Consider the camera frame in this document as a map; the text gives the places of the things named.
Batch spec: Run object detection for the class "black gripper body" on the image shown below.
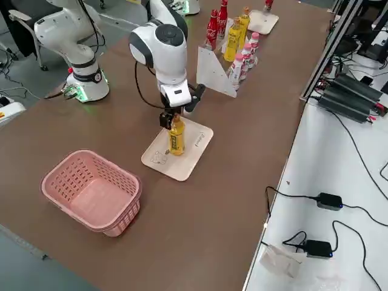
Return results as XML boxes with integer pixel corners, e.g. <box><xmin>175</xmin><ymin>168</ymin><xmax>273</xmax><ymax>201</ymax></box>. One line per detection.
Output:
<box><xmin>160</xmin><ymin>101</ymin><xmax>186</xmax><ymax>118</ymax></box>

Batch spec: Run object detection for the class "clear acrylic tiered shelf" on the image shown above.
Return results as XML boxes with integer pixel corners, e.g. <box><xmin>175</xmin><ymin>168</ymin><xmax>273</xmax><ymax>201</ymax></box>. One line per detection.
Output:
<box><xmin>196</xmin><ymin>18</ymin><xmax>261</xmax><ymax>99</ymax></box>

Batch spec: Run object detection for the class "cream rectangular tray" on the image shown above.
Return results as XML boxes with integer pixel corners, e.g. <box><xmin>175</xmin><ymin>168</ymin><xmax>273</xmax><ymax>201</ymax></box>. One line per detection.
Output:
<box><xmin>141</xmin><ymin>115</ymin><xmax>215</xmax><ymax>182</ymax></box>
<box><xmin>247</xmin><ymin>8</ymin><xmax>279</xmax><ymax>36</ymax></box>

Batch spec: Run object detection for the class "white bottle pink cap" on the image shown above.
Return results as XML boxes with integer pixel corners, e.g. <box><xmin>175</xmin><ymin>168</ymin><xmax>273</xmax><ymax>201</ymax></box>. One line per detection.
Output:
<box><xmin>229</xmin><ymin>53</ymin><xmax>245</xmax><ymax>85</ymax></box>
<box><xmin>248</xmin><ymin>32</ymin><xmax>260</xmax><ymax>66</ymax></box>
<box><xmin>241</xmin><ymin>42</ymin><xmax>254</xmax><ymax>79</ymax></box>

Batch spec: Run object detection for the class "pink plastic basket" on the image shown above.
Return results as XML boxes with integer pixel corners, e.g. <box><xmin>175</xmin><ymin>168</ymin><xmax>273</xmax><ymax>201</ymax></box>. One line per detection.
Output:
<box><xmin>40</xmin><ymin>149</ymin><xmax>143</xmax><ymax>238</ymax></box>

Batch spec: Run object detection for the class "white device housing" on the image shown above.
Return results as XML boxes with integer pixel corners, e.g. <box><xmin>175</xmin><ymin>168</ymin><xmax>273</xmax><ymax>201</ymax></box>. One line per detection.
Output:
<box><xmin>0</xmin><ymin>101</ymin><xmax>27</xmax><ymax>128</ymax></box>

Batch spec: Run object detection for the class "black finned power supply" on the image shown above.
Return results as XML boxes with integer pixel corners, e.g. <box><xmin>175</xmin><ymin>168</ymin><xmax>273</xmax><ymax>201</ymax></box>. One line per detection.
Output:
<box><xmin>333</xmin><ymin>72</ymin><xmax>383</xmax><ymax>104</ymax></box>
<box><xmin>317</xmin><ymin>87</ymin><xmax>372</xmax><ymax>124</ymax></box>

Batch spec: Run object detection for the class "grey office chair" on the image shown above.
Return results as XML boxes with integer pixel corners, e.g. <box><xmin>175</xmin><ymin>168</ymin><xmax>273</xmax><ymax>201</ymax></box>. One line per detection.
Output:
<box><xmin>0</xmin><ymin>8</ymin><xmax>51</xmax><ymax>72</ymax></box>

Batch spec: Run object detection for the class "black power adapter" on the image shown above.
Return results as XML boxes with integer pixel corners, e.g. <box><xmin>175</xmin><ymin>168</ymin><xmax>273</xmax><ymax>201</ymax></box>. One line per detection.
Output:
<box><xmin>316</xmin><ymin>192</ymin><xmax>343</xmax><ymax>210</ymax></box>
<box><xmin>304</xmin><ymin>239</ymin><xmax>333</xmax><ymax>260</ymax></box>

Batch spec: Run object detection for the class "clear plastic bag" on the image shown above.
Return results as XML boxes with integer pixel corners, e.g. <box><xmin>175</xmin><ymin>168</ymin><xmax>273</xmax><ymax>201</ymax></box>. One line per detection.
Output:
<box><xmin>260</xmin><ymin>244</ymin><xmax>304</xmax><ymax>278</ymax></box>

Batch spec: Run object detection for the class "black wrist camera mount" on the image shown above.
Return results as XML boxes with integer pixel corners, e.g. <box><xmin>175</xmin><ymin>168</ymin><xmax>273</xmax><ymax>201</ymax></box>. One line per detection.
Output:
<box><xmin>183</xmin><ymin>84</ymin><xmax>207</xmax><ymax>113</ymax></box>

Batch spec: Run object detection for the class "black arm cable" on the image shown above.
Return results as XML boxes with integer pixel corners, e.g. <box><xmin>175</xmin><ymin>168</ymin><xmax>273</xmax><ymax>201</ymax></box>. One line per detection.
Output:
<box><xmin>134</xmin><ymin>60</ymin><xmax>167</xmax><ymax>110</ymax></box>

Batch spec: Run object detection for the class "aluminium camera post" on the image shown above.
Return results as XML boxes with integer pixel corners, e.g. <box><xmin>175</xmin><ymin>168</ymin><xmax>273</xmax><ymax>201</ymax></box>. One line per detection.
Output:
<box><xmin>299</xmin><ymin>0</ymin><xmax>364</xmax><ymax>102</ymax></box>

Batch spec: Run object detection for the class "black adapter cable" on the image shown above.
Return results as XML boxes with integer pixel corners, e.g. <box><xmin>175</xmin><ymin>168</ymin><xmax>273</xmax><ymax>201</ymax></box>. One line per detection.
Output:
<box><xmin>265</xmin><ymin>186</ymin><xmax>319</xmax><ymax>219</ymax></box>

